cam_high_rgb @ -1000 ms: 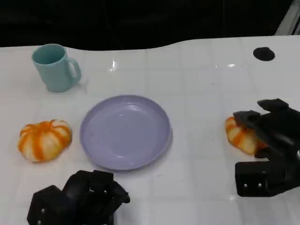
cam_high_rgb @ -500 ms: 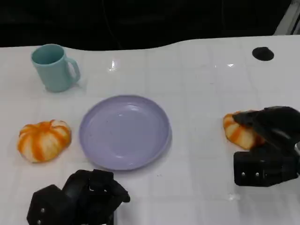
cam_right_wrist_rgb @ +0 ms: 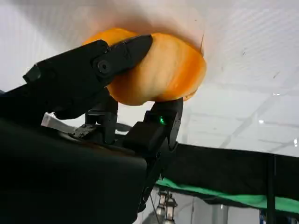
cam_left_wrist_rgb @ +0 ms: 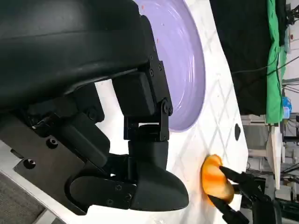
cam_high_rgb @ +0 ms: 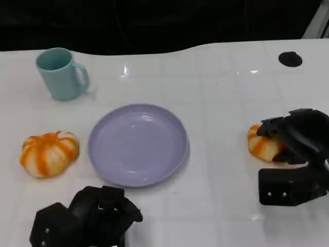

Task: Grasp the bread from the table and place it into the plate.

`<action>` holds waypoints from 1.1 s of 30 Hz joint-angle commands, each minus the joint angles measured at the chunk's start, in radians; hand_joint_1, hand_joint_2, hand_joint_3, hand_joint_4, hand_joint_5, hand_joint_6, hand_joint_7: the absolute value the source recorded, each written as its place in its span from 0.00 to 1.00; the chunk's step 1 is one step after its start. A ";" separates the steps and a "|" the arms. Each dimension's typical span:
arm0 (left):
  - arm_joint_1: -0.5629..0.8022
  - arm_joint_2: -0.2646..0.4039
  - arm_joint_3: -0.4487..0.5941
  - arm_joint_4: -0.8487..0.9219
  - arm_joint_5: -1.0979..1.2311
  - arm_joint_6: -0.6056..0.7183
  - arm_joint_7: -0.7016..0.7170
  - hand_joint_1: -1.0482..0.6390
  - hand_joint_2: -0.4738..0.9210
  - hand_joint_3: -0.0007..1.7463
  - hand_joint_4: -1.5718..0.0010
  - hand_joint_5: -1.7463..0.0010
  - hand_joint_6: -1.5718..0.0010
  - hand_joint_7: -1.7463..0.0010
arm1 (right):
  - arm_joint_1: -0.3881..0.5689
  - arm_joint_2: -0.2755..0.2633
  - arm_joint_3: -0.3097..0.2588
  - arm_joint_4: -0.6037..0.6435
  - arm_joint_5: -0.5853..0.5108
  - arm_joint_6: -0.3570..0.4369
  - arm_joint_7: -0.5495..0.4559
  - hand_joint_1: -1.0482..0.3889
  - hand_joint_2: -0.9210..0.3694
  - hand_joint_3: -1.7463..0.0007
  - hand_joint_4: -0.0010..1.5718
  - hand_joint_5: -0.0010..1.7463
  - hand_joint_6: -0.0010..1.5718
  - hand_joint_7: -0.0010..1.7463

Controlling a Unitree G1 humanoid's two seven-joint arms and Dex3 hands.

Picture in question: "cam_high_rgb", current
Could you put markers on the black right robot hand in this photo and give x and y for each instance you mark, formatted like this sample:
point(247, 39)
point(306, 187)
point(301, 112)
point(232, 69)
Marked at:
point(306, 136)

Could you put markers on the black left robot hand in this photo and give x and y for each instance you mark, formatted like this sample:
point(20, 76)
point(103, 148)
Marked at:
point(87, 211)

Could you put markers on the orange and white bread roll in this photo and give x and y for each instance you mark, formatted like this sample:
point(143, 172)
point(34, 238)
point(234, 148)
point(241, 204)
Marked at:
point(48, 154)
point(263, 149)

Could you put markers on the black round table grommet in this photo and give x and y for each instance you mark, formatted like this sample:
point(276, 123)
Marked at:
point(290, 59)

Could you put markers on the lilac plate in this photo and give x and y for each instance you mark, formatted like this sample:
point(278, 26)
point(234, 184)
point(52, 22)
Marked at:
point(138, 146)

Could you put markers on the pale green mug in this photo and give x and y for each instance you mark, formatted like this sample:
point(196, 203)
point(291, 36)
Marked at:
point(60, 78)

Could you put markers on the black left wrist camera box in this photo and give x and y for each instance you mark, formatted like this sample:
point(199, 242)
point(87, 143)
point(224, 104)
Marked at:
point(51, 226)

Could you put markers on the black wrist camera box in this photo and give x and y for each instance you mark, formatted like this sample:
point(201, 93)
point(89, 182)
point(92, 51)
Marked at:
point(51, 226)
point(285, 185)

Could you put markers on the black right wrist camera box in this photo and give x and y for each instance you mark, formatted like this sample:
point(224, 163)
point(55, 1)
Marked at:
point(285, 185)

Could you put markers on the white metal frame post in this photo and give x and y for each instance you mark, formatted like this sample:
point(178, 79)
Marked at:
point(317, 20)

